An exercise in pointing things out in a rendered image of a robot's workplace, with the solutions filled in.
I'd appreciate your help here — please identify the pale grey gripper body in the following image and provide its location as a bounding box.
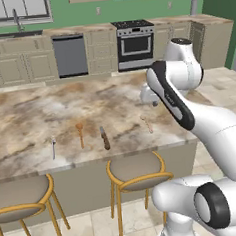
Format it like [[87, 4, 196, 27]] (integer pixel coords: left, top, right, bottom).
[[138, 81, 164, 106]]

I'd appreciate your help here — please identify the pale wooden spoon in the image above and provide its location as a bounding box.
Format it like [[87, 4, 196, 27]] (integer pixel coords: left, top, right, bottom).
[[139, 113, 155, 135]]

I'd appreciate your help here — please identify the stainless steel oven range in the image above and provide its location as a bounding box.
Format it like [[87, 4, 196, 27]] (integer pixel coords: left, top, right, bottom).
[[110, 18, 158, 73]]

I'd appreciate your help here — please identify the beige base cabinet run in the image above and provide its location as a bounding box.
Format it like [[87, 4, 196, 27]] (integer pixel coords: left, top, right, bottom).
[[0, 12, 236, 89]]

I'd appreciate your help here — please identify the yellow-framed bar stool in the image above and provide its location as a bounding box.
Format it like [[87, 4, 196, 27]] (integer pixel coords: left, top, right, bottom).
[[104, 149, 179, 236], [0, 171, 72, 236]]

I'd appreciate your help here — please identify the brown wooden spoon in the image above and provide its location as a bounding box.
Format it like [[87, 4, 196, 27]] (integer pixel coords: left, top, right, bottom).
[[74, 122, 86, 150]]

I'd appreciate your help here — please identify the grey dishwasher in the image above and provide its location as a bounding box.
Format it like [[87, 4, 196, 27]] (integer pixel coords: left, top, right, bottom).
[[51, 32, 90, 80]]

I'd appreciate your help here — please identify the white paper towel roll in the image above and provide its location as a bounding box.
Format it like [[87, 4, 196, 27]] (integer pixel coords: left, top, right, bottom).
[[189, 0, 199, 17]]

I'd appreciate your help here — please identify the silver metal fork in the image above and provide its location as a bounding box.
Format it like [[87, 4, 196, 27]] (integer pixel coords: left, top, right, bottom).
[[49, 135, 58, 161]]

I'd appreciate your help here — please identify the kitchen sink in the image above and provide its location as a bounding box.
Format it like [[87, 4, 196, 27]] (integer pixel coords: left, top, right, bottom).
[[0, 29, 44, 41]]

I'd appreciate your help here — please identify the grey sink tap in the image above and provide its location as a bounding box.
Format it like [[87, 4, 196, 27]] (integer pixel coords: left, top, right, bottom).
[[11, 7, 26, 33]]

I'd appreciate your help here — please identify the white framed window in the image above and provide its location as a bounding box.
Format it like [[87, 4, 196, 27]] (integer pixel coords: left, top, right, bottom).
[[0, 0, 54, 27]]

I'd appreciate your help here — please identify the knife with wooden handle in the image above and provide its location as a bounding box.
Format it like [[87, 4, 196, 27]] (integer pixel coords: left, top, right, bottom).
[[99, 125, 111, 151]]

